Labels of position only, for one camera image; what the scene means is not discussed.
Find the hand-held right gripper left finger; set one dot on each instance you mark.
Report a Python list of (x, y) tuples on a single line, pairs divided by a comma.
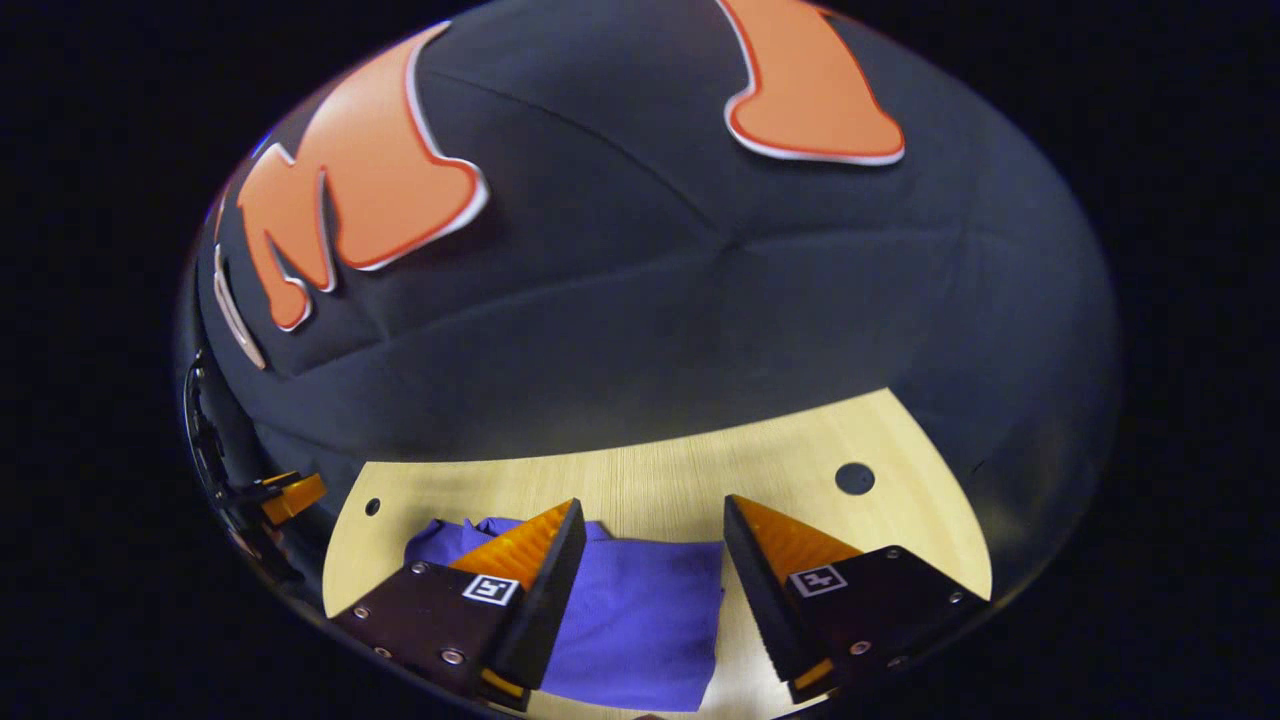
[(545, 610)]

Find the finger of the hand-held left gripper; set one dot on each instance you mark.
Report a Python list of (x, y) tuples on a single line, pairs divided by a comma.
[(295, 497)]

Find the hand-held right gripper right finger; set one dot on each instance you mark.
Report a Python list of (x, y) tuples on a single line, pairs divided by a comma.
[(770, 610)]

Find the purple shirt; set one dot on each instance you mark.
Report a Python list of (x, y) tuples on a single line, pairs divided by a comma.
[(640, 620)]

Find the black backdrop cloth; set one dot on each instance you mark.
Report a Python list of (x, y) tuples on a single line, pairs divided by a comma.
[(650, 330)]

